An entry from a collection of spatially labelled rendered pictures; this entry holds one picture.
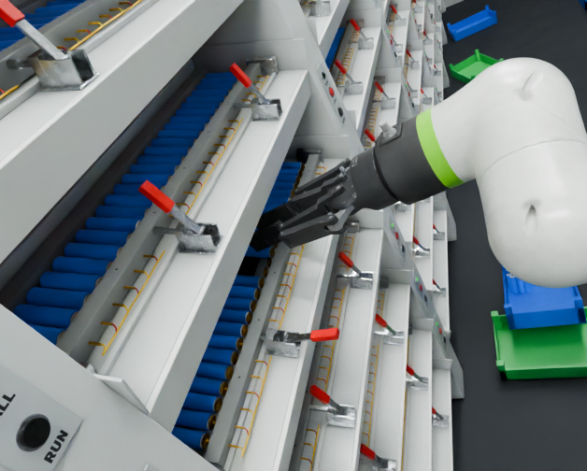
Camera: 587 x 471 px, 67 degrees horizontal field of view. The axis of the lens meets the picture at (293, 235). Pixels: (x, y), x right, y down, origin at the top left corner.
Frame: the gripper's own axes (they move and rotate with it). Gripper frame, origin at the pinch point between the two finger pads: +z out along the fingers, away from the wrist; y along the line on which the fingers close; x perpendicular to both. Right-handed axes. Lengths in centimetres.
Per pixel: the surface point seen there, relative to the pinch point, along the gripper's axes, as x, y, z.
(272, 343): 5.2, 17.0, -1.8
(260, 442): 7.4, 28.3, -2.0
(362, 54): 7, -76, -1
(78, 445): -13.8, 38.1, -9.2
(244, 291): 2.0, 9.4, 3.5
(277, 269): 3.6, 5.3, 0.0
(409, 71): 44, -144, 9
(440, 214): 82, -94, 14
